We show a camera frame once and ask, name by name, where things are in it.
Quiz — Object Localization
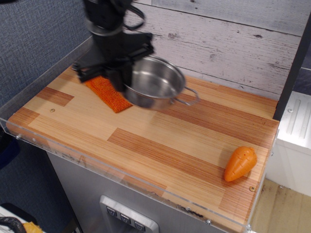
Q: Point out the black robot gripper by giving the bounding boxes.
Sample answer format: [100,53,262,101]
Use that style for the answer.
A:
[72,26,154,92]

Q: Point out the stainless steel pot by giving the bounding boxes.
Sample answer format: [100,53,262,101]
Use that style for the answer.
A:
[121,55,200,110]

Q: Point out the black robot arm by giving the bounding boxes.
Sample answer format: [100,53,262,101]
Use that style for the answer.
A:
[72,0,154,92]

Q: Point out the orange folded cloth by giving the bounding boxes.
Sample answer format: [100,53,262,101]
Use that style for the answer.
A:
[84,76,132,113]

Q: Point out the clear acrylic table guard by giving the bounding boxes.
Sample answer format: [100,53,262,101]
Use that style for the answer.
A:
[0,39,278,233]

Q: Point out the silver toy fridge cabinet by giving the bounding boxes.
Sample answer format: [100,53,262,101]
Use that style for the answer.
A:
[46,151,243,233]

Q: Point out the silver dispenser button panel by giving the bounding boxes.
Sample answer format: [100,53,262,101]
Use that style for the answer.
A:
[100,195,159,233]

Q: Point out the orange plastic toy carrot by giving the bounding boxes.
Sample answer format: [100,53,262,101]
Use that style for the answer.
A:
[224,146,258,182]

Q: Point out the yellow object bottom left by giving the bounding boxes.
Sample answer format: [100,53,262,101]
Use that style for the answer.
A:
[22,222,43,233]

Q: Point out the brass screw in table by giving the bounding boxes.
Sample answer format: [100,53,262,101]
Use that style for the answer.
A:
[249,186,256,192]

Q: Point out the white side cabinet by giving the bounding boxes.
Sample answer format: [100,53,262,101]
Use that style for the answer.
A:
[266,91,311,196]

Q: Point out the black cable bottom left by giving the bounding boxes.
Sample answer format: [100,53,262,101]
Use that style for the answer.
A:
[0,216,26,233]

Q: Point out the dark grey right post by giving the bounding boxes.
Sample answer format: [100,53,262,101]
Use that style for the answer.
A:
[273,15,311,121]

